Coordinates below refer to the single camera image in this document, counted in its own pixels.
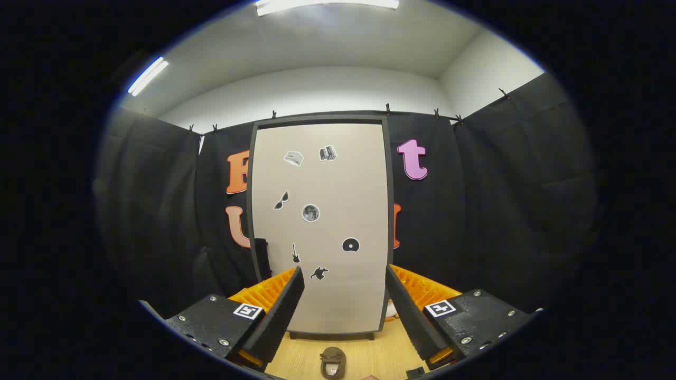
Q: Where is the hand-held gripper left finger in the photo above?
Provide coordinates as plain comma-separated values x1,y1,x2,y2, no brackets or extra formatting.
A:
165,265,306,370

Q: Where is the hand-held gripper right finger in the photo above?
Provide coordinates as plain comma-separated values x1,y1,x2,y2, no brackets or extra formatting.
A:
384,264,531,370

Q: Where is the black door handle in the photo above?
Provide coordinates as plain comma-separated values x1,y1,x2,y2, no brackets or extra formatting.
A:
255,237,273,280

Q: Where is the brown fluffy shoe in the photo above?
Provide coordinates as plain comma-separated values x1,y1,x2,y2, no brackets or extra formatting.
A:
320,347,346,379

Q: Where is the dark grey shoe cabinet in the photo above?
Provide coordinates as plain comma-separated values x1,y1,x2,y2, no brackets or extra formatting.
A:
246,115,396,341

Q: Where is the black backdrop cloth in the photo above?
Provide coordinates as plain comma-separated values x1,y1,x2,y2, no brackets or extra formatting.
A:
95,71,597,322

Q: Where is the row of black cloth clips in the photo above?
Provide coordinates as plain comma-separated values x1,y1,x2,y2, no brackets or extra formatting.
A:
187,87,510,134

